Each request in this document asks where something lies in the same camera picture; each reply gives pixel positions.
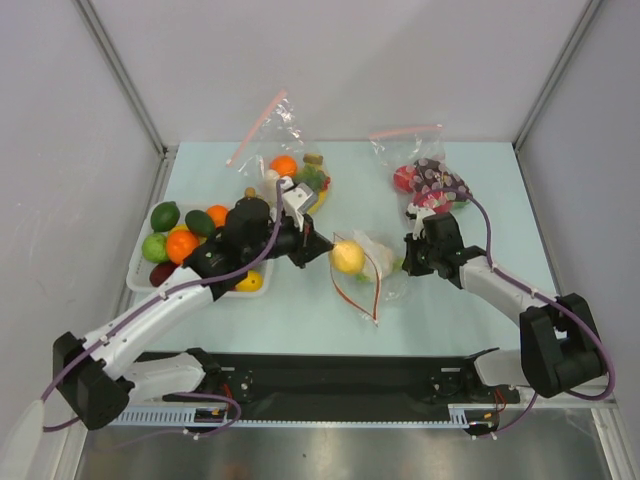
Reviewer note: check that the light green guava fake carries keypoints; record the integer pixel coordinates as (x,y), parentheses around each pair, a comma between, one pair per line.
(154,248)

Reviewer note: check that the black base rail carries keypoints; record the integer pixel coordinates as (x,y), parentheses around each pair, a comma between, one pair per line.
(353,389)

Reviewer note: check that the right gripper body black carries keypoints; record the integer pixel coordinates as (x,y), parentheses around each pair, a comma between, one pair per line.
(413,257)

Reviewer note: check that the brown longan bunch fake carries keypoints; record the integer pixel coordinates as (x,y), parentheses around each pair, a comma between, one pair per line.
(251,192)

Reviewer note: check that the orange in bag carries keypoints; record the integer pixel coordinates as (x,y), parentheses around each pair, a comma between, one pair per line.
(284,165)

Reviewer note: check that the red apple fake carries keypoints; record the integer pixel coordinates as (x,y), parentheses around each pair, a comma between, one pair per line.
(161,272)

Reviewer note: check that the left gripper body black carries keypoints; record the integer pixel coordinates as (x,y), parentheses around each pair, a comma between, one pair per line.
(291,241)

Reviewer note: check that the orange fake front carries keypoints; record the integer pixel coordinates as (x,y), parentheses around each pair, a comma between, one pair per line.
(180,244)

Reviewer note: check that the orange fake back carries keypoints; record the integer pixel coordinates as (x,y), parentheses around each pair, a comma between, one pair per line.
(218,214)

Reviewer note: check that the white cauliflower fake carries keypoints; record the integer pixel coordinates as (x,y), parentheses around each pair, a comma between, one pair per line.
(380,261)

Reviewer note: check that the zip bag with red toys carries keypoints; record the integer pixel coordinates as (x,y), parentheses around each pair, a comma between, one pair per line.
(415,161)

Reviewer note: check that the orange fake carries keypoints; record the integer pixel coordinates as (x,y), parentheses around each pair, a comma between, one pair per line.
(180,244)
(218,214)

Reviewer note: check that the yellow lemon fake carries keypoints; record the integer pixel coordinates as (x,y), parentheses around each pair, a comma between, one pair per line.
(253,282)

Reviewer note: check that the zip bag with mixed fruit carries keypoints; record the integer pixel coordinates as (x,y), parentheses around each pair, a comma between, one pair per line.
(277,131)

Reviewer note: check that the white plastic basket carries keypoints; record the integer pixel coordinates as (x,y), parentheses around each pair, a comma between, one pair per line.
(139,270)

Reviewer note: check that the dark green lime fake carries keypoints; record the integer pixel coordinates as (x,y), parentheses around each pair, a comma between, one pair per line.
(164,216)

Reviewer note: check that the banana in bag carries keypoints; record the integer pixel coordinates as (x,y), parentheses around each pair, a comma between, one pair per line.
(319,181)

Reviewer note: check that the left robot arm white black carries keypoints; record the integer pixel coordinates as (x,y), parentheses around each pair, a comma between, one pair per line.
(95,374)

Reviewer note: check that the zip bag orange seal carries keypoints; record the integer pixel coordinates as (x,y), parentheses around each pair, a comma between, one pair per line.
(368,298)

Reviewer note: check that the dark green avocado fake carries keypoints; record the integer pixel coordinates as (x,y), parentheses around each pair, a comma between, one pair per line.
(200,223)

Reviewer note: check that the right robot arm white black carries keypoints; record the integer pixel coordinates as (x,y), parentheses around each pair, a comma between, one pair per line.
(559,348)

